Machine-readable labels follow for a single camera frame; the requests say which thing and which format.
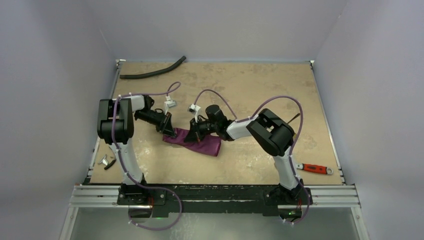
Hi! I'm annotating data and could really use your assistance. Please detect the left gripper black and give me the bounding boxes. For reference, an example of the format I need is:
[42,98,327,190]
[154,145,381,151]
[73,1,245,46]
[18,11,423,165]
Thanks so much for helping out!
[135,110,176,138]

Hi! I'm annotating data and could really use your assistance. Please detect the purple cloth napkin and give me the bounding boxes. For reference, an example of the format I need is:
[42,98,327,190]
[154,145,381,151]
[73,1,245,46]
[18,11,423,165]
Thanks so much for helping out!
[162,128,222,157]

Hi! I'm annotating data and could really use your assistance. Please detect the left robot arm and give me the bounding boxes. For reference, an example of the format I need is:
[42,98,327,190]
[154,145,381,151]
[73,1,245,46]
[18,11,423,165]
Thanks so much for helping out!
[97,95,177,205]

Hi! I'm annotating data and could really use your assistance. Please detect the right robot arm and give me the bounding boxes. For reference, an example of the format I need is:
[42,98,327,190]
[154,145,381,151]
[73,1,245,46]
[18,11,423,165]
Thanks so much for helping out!
[183,104,301,204]

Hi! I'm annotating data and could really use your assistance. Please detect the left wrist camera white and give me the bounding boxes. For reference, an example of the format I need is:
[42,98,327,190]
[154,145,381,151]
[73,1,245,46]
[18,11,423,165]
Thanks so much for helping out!
[163,95,177,114]

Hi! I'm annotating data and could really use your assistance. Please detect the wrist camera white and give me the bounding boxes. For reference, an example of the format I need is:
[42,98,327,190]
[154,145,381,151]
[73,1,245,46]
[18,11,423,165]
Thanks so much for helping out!
[187,104,201,123]
[163,95,177,114]

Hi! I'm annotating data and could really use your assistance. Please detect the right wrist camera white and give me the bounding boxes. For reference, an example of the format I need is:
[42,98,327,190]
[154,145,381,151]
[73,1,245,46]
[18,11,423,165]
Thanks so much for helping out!
[187,104,201,123]

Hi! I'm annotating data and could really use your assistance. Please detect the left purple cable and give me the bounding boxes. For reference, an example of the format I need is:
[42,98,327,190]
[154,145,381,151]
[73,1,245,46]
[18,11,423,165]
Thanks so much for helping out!
[111,81,182,200]

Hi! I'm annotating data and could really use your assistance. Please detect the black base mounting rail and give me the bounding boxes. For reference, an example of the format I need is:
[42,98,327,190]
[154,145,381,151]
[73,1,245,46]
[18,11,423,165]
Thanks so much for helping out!
[117,184,313,219]

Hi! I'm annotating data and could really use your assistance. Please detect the black foam hose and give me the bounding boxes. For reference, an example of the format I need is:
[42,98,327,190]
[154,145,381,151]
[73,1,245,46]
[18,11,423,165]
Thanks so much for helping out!
[119,55,187,80]

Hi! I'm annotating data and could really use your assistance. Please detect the black handled pliers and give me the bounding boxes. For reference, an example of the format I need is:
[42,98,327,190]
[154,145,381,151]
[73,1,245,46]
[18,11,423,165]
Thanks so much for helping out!
[97,154,116,170]

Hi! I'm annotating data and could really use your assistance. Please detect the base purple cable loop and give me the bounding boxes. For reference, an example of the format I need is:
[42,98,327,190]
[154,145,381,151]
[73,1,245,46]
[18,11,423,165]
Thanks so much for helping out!
[127,190,184,232]

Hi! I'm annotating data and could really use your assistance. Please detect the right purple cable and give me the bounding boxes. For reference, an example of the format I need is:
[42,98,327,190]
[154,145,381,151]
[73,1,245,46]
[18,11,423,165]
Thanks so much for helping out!
[193,89,312,226]

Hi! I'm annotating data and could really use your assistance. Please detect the adjustable wrench red handle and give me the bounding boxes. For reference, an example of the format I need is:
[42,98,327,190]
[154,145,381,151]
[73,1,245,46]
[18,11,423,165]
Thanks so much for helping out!
[296,163,334,175]

